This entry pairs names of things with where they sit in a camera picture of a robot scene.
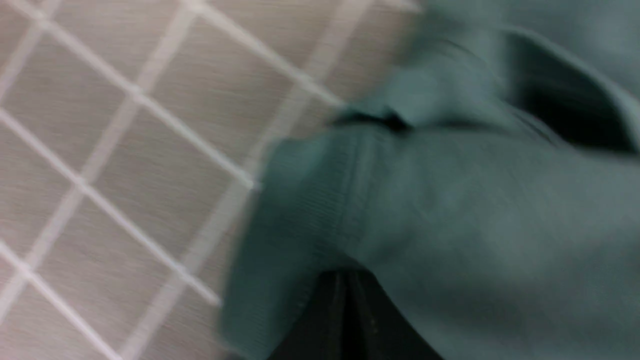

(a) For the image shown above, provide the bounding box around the green long sleeve shirt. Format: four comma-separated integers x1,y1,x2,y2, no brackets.
218,0,639,360

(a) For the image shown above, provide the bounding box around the grey checked tablecloth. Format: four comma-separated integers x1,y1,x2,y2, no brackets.
0,0,419,360

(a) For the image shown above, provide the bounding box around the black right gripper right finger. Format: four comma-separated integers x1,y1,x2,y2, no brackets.
350,271,441,360

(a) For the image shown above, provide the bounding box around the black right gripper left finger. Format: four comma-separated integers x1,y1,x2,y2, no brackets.
269,271,347,360

